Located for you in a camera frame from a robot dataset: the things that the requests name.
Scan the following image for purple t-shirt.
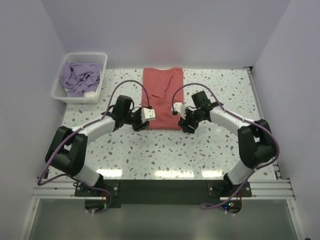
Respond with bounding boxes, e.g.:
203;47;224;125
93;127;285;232
59;61;103;98

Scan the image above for purple cable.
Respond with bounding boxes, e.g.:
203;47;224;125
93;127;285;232
36;80;153;215
171;83;280;210

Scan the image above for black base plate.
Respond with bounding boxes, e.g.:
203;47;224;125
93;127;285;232
74;179;253;213

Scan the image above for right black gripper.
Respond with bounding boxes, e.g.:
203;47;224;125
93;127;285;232
178;107;205;134

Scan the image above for white plastic laundry basket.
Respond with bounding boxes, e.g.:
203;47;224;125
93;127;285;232
51;52;108;104

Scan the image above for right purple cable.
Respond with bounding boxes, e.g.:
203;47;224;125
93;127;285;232
171;83;280;210

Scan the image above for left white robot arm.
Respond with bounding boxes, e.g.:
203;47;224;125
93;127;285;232
45;95;156;196

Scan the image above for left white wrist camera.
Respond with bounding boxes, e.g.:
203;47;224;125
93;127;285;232
141;107;156;123

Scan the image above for salmon red t-shirt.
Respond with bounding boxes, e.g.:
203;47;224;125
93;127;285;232
141;67;184;131

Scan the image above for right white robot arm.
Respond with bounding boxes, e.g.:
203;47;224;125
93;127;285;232
172;91;280;197

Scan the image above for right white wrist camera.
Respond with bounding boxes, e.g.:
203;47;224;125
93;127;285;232
171;102;186;119

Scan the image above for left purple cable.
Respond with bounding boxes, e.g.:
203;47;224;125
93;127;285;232
36;80;153;215

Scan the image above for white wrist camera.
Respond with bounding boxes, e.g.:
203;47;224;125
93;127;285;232
171;102;186;119
141;107;156;123

